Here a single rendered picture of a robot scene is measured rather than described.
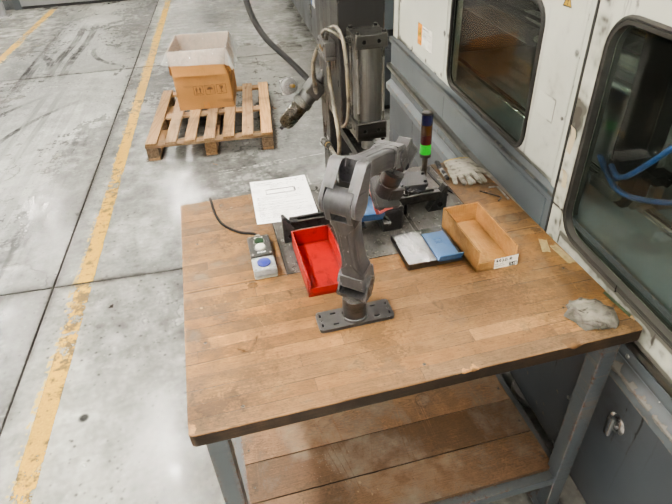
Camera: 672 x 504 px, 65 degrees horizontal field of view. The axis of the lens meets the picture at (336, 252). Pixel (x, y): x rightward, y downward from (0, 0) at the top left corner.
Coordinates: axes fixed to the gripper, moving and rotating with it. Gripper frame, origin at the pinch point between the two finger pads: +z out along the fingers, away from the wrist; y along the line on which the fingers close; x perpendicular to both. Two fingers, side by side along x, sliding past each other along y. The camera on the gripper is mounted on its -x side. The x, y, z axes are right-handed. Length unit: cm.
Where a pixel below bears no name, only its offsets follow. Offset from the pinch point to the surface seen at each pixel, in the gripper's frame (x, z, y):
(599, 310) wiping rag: -46, -13, -43
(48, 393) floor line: 126, 130, -6
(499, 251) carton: -35.5, 4.5, -16.7
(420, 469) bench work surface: -11, 56, -70
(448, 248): -20.4, 5.8, -13.1
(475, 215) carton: -36.3, 11.9, -0.1
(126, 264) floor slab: 97, 171, 73
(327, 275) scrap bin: 16.3, 10.7, -14.7
